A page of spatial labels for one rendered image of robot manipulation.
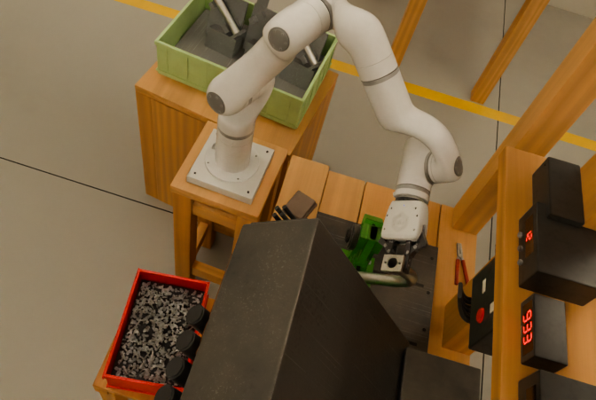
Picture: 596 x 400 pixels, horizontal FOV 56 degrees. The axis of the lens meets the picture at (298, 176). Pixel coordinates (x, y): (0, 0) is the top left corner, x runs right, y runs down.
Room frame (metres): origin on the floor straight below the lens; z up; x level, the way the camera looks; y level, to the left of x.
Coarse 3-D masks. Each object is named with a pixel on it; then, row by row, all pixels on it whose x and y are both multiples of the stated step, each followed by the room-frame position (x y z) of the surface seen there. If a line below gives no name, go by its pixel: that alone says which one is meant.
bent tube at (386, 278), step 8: (384, 256) 0.67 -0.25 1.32; (392, 256) 0.67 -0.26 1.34; (400, 256) 0.67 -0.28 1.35; (384, 264) 0.65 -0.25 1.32; (392, 264) 0.66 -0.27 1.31; (400, 264) 0.65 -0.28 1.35; (360, 272) 0.72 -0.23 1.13; (368, 272) 0.72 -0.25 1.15; (400, 272) 0.65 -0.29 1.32; (368, 280) 0.70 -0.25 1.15; (376, 280) 0.69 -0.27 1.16; (384, 280) 0.69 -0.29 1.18; (392, 280) 0.69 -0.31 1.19; (400, 280) 0.68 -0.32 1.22; (408, 280) 0.65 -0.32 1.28; (416, 280) 0.67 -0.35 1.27
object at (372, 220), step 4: (364, 216) 0.91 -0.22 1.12; (368, 216) 0.90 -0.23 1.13; (372, 216) 0.91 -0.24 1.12; (364, 220) 0.88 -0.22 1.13; (368, 220) 0.88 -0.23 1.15; (372, 220) 0.88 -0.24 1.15; (376, 220) 0.89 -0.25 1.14; (380, 220) 0.90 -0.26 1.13; (372, 224) 0.87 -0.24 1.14; (376, 224) 0.87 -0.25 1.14; (380, 224) 0.88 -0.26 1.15; (352, 256) 0.82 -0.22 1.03; (356, 256) 0.81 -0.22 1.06; (352, 260) 0.81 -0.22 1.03; (356, 260) 0.80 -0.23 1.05; (368, 260) 0.81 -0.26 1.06; (356, 264) 0.79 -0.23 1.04; (360, 264) 0.79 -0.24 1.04; (364, 264) 0.79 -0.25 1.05; (356, 268) 0.79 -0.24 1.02; (364, 268) 0.80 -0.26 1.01
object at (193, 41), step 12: (204, 12) 1.88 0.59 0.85; (192, 24) 1.79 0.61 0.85; (204, 24) 1.81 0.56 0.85; (192, 36) 1.72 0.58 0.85; (204, 36) 1.74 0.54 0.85; (180, 48) 1.63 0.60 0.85; (192, 48) 1.65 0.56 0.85; (204, 48) 1.67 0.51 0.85; (240, 48) 1.73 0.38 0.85; (216, 60) 1.62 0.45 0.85; (228, 60) 1.64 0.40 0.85; (276, 84) 1.59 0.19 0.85; (288, 84) 1.61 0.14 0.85; (300, 96) 1.56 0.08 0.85
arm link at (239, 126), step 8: (272, 80) 1.20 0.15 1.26; (264, 88) 1.16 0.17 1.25; (272, 88) 1.20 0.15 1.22; (256, 96) 1.13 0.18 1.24; (264, 96) 1.17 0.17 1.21; (256, 104) 1.16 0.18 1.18; (264, 104) 1.17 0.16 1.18; (240, 112) 1.13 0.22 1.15; (248, 112) 1.14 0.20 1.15; (256, 112) 1.14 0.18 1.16; (224, 120) 1.10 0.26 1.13; (232, 120) 1.10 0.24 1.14; (240, 120) 1.11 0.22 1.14; (248, 120) 1.12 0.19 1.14; (224, 128) 1.09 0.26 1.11; (232, 128) 1.09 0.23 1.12; (240, 128) 1.09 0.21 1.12; (248, 128) 1.11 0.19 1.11; (224, 136) 1.09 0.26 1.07; (232, 136) 1.08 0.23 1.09; (240, 136) 1.09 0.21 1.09; (248, 136) 1.11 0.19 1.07
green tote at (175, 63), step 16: (192, 0) 1.81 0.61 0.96; (208, 0) 1.92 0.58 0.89; (176, 16) 1.69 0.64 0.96; (192, 16) 1.81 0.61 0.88; (176, 32) 1.67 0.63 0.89; (160, 48) 1.52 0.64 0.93; (176, 48) 1.52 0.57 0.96; (160, 64) 1.52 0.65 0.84; (176, 64) 1.51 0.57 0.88; (192, 64) 1.50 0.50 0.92; (208, 64) 1.49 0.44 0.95; (176, 80) 1.51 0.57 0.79; (192, 80) 1.50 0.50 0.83; (208, 80) 1.49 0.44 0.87; (320, 80) 1.70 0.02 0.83; (272, 96) 1.45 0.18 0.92; (288, 96) 1.44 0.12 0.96; (304, 96) 1.46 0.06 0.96; (272, 112) 1.45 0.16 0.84; (288, 112) 1.44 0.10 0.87; (304, 112) 1.52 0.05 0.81
